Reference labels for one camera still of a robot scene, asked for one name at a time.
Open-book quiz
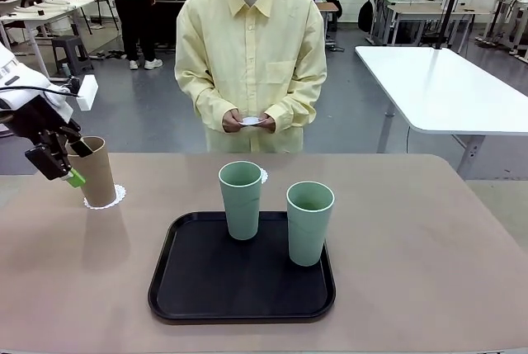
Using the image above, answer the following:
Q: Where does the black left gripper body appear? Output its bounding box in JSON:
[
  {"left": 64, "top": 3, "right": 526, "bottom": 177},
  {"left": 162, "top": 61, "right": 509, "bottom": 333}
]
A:
[{"left": 7, "top": 95, "right": 83, "bottom": 141}]

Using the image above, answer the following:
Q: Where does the brown tall cup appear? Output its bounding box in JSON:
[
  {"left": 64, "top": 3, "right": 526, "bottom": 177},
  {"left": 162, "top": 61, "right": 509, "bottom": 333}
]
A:
[{"left": 65, "top": 135, "right": 118, "bottom": 208}]

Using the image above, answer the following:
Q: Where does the green tall cup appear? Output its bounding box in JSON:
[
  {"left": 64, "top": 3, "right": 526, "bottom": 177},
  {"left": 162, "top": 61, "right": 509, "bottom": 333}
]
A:
[
  {"left": 285, "top": 181, "right": 336, "bottom": 267},
  {"left": 217, "top": 160, "right": 264, "bottom": 242}
]

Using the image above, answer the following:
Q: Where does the person's left forearm yellow sleeve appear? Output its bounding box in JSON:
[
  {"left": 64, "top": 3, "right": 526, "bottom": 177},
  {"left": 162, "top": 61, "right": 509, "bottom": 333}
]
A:
[{"left": 263, "top": 85, "right": 319, "bottom": 133}]

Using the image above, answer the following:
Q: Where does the person's right forearm yellow sleeve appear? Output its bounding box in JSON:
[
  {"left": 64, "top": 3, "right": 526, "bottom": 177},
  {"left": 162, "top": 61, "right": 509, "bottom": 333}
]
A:
[{"left": 193, "top": 81, "right": 243, "bottom": 135}]

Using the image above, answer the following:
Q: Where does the person's right hand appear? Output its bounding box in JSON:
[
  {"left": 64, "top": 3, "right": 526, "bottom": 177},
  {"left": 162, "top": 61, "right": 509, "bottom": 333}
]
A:
[{"left": 221, "top": 107, "right": 245, "bottom": 134}]

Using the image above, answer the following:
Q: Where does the person's left hand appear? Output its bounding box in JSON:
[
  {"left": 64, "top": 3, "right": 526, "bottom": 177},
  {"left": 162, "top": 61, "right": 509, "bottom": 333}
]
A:
[{"left": 259, "top": 113, "right": 278, "bottom": 133}]

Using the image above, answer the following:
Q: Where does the grey plastic stool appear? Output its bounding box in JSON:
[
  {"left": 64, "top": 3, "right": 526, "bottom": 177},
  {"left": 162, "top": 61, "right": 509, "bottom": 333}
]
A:
[{"left": 50, "top": 35, "right": 95, "bottom": 77}]

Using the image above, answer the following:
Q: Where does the white desk with clutter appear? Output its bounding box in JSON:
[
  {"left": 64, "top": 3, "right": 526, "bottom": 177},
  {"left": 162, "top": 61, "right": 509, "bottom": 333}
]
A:
[{"left": 0, "top": 0, "right": 97, "bottom": 83}]

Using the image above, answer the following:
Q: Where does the person in floral shirt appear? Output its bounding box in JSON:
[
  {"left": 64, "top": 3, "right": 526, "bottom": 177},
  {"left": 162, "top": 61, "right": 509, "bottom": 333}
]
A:
[{"left": 98, "top": 0, "right": 164, "bottom": 72}]

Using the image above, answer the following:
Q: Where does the person in yellow shirt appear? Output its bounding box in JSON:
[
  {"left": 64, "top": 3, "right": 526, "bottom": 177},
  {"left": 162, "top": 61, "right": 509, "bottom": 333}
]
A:
[{"left": 173, "top": 0, "right": 328, "bottom": 154}]

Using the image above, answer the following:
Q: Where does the black plastic tray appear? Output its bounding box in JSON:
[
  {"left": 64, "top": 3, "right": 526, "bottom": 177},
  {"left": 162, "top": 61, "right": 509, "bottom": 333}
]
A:
[{"left": 147, "top": 210, "right": 337, "bottom": 326}]

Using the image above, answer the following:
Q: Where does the black backpack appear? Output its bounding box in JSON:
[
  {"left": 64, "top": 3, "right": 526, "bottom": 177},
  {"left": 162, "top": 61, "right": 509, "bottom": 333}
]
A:
[{"left": 357, "top": 0, "right": 375, "bottom": 34}]

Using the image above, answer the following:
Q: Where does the white rounded table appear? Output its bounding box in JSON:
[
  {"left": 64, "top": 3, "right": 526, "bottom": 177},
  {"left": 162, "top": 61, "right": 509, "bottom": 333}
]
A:
[{"left": 354, "top": 45, "right": 528, "bottom": 178}]

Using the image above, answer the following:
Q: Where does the black left camera cable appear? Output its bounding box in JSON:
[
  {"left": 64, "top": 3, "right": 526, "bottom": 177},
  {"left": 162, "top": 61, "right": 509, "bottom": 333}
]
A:
[{"left": 0, "top": 79, "right": 80, "bottom": 99}]

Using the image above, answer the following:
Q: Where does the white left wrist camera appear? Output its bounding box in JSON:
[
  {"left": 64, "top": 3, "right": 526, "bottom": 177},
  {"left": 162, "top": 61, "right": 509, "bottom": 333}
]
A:
[{"left": 75, "top": 73, "right": 100, "bottom": 112}]

